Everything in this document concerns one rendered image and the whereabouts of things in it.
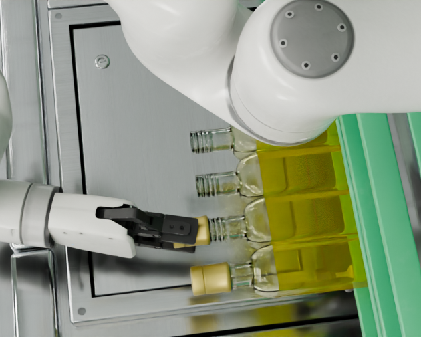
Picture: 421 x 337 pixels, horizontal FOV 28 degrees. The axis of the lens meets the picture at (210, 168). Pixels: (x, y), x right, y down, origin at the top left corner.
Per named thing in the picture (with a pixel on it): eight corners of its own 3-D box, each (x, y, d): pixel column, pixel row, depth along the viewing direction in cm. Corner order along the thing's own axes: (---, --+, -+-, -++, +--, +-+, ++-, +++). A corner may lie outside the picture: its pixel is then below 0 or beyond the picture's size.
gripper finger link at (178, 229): (138, 238, 98) (195, 246, 98) (137, 231, 95) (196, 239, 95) (142, 212, 99) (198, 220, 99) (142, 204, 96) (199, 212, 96)
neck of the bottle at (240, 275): (246, 265, 101) (206, 269, 101) (248, 259, 98) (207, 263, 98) (249, 289, 100) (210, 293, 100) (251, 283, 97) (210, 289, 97)
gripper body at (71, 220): (45, 256, 104) (134, 268, 104) (31, 235, 94) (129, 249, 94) (57, 198, 106) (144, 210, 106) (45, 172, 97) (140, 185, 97)
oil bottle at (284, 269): (413, 236, 104) (244, 257, 103) (426, 224, 99) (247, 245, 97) (423, 281, 102) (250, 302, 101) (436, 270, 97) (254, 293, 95)
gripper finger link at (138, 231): (103, 231, 98) (143, 243, 101) (122, 225, 94) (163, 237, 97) (107, 208, 99) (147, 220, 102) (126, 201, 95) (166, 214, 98)
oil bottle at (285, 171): (394, 150, 108) (230, 168, 107) (405, 134, 103) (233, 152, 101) (403, 191, 106) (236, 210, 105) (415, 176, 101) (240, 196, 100)
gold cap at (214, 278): (226, 277, 101) (190, 281, 101) (226, 255, 99) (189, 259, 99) (231, 297, 99) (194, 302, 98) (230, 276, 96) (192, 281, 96)
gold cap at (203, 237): (206, 220, 103) (170, 224, 102) (206, 211, 99) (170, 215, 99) (210, 248, 102) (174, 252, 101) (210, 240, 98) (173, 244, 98)
